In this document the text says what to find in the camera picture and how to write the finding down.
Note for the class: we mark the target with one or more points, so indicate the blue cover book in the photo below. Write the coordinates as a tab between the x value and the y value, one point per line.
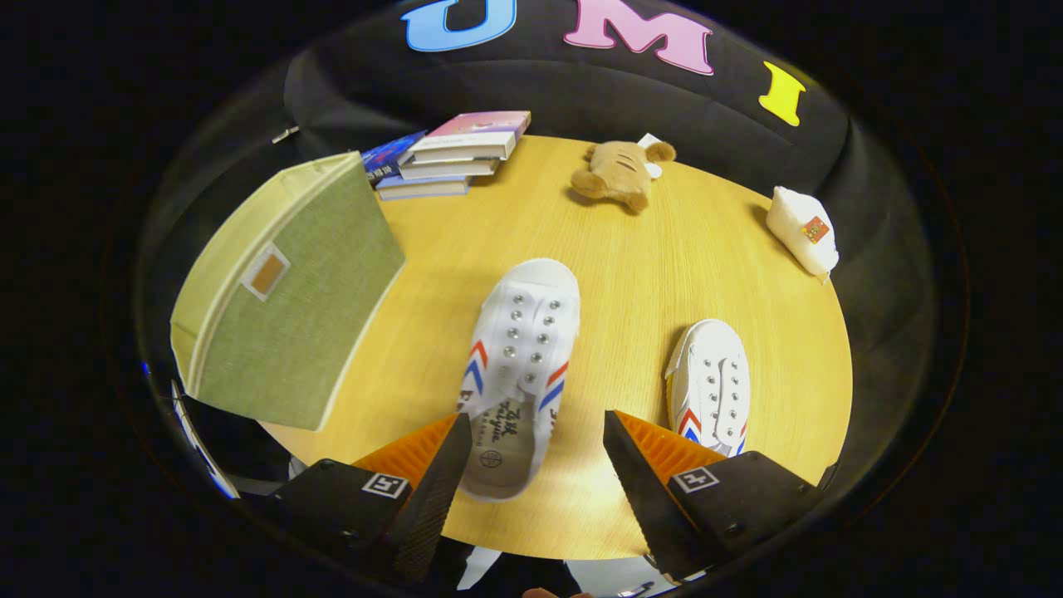
386	158

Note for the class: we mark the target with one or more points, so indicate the white soft pouch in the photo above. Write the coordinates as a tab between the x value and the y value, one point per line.
793	228

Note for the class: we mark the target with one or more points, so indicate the white cover book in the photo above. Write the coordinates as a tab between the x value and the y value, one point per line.
448	169

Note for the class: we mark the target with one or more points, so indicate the brown plush toy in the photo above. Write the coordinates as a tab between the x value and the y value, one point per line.
619	170

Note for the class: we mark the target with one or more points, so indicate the green fabric storage box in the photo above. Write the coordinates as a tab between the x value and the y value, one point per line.
307	332

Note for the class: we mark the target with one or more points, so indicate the pink cover book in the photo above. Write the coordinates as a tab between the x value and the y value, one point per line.
482	124

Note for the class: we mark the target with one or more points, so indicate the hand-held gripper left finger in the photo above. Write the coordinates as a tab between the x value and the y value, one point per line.
440	498

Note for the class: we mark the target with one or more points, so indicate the white cloth clip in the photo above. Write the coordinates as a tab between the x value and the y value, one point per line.
285	134

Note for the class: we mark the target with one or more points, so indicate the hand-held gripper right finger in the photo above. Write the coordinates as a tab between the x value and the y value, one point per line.
639	490

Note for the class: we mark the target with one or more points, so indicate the person's dark clothing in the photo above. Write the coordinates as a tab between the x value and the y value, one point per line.
515	577

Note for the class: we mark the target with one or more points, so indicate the grey-blue cover book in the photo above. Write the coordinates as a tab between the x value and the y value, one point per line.
423	188

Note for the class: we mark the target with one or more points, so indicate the white striped canvas shoe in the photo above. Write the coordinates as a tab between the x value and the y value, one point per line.
706	353
523	320

